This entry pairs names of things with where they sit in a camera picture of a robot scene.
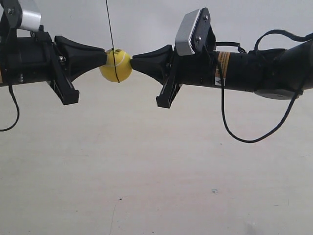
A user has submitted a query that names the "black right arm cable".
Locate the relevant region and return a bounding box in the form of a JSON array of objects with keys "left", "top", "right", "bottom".
[{"left": 204, "top": 29, "right": 313, "bottom": 143}]

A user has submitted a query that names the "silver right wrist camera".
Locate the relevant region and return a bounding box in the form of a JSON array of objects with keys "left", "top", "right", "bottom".
[{"left": 175, "top": 7, "right": 211, "bottom": 56}]

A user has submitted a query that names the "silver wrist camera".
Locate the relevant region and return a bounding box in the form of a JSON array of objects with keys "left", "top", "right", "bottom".
[
  {"left": 0, "top": 0, "right": 42, "bottom": 32},
  {"left": 175, "top": 7, "right": 211, "bottom": 56}
]

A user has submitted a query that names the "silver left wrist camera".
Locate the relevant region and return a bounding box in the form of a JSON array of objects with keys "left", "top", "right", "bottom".
[{"left": 0, "top": 0, "right": 42, "bottom": 32}]

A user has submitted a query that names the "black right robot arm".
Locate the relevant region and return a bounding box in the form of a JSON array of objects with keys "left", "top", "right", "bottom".
[{"left": 130, "top": 29, "right": 313, "bottom": 108}]

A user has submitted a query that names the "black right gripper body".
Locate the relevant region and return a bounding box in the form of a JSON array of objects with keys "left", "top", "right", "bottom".
[{"left": 156, "top": 26, "right": 221, "bottom": 109}]

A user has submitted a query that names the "yellow tennis ball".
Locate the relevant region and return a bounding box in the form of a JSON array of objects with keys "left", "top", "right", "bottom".
[{"left": 99, "top": 48, "right": 133, "bottom": 83}]

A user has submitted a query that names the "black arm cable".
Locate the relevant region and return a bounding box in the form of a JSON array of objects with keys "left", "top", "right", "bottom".
[
  {"left": 204, "top": 29, "right": 313, "bottom": 143},
  {"left": 0, "top": 24, "right": 20, "bottom": 132}
]

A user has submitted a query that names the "black hanging string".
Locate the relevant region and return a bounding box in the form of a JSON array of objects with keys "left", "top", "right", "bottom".
[{"left": 105, "top": 0, "right": 121, "bottom": 84}]

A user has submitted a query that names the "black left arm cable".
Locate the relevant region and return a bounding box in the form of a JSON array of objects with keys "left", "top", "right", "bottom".
[{"left": 0, "top": 24, "right": 20, "bottom": 132}]

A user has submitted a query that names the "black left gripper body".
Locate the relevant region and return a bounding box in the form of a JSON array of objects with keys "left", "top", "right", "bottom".
[{"left": 0, "top": 9, "right": 80, "bottom": 106}]

